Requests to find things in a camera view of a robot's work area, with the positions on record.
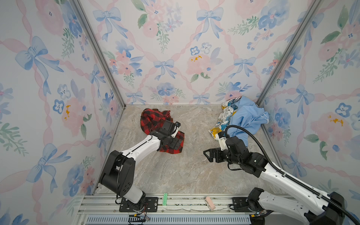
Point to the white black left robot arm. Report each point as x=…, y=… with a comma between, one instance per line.
x=119, y=170

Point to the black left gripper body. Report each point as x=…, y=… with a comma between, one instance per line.
x=173, y=142

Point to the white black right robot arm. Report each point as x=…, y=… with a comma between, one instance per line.
x=309, y=205

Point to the green tape strip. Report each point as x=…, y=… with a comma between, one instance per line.
x=165, y=197

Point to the left aluminium corner post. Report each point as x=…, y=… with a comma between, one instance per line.
x=78, y=9

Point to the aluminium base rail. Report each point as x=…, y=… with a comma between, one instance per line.
x=181, y=209

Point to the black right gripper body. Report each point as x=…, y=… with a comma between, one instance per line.
x=222, y=156

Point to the red black plaid cloth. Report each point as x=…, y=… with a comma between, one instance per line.
x=152, y=119

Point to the pink eraser block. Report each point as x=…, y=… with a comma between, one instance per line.
x=210, y=203

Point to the white yellow teal printed cloth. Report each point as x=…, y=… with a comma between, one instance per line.
x=228, y=110

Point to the light blue cloth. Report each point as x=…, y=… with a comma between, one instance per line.
x=247, y=114

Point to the aluminium corner frame post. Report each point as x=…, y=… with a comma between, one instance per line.
x=292, y=44

